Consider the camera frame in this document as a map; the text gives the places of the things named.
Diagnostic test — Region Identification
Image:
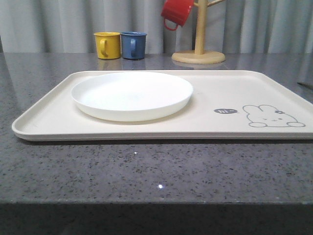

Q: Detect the cream rabbit serving tray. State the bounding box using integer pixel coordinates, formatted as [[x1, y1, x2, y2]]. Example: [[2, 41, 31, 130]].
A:
[[12, 70, 313, 141]]

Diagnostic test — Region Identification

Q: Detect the white round plate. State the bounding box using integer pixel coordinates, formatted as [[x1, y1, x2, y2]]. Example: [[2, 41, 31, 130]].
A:
[[71, 71, 193, 122]]

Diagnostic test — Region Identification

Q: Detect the red mug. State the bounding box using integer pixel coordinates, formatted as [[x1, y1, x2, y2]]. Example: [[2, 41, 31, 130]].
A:
[[161, 0, 194, 31]]

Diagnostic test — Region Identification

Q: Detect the silver metal fork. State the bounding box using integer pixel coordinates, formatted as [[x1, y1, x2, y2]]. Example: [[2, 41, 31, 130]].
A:
[[297, 82, 313, 90]]

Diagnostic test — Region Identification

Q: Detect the yellow mug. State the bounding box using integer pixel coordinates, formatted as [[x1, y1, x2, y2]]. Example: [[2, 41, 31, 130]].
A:
[[94, 32, 121, 60]]

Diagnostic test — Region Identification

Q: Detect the wooden mug tree stand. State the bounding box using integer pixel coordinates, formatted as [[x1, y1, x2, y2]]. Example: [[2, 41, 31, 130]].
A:
[[172, 0, 225, 64]]

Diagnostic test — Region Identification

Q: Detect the blue mug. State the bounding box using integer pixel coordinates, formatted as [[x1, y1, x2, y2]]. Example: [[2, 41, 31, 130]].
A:
[[121, 31, 147, 60]]

